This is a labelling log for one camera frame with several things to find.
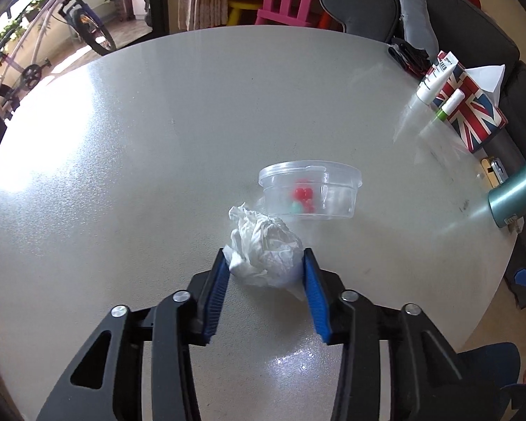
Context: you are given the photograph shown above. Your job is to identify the white tissue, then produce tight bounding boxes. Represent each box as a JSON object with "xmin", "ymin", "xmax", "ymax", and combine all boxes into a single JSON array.
[{"xmin": 223, "ymin": 204, "xmax": 304, "ymax": 300}]

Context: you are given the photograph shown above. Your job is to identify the person's dark blue leg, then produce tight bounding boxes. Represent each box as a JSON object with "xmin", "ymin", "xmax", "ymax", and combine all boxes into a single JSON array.
[{"xmin": 459, "ymin": 342, "xmax": 526, "ymax": 420}]

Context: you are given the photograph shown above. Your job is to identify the teal thermos bottle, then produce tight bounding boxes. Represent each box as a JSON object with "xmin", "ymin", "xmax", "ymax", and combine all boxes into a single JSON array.
[{"xmin": 487, "ymin": 165, "xmax": 526, "ymax": 228}]

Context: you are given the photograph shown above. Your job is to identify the Union Jack tissue box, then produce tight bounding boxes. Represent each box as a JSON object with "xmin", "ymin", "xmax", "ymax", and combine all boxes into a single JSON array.
[{"xmin": 433, "ymin": 62, "xmax": 508, "ymax": 153}]

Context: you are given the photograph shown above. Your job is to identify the clear plastic round container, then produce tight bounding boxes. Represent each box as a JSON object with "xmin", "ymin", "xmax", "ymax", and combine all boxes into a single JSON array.
[{"xmin": 258, "ymin": 160, "xmax": 363, "ymax": 220}]

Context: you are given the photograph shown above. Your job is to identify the small white green-capped tube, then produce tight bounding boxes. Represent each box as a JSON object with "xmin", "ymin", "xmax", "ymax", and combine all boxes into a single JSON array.
[{"xmin": 436, "ymin": 88, "xmax": 465, "ymax": 121}]

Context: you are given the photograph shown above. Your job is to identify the white cream tube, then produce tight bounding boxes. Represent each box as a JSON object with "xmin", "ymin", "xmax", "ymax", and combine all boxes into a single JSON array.
[{"xmin": 416, "ymin": 52, "xmax": 458, "ymax": 105}]

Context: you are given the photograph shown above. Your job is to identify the black items on table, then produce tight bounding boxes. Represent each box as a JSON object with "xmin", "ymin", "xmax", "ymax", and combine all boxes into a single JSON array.
[{"xmin": 387, "ymin": 38, "xmax": 431, "ymax": 79}]

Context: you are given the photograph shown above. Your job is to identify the dark grey sofa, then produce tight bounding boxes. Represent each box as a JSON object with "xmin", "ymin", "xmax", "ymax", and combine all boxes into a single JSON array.
[{"xmin": 381, "ymin": 0, "xmax": 526, "ymax": 308}]

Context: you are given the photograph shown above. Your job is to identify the light grey pillow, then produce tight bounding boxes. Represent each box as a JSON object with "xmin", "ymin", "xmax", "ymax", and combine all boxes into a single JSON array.
[{"xmin": 399, "ymin": 0, "xmax": 439, "ymax": 61}]

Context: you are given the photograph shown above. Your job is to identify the white bicycle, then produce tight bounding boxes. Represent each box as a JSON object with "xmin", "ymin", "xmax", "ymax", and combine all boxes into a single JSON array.
[{"xmin": 0, "ymin": 0, "xmax": 117, "ymax": 118}]

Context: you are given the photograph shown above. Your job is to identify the yellow children's stool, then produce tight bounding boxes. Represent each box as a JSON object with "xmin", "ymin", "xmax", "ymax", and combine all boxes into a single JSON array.
[{"xmin": 226, "ymin": 0, "xmax": 261, "ymax": 27}]

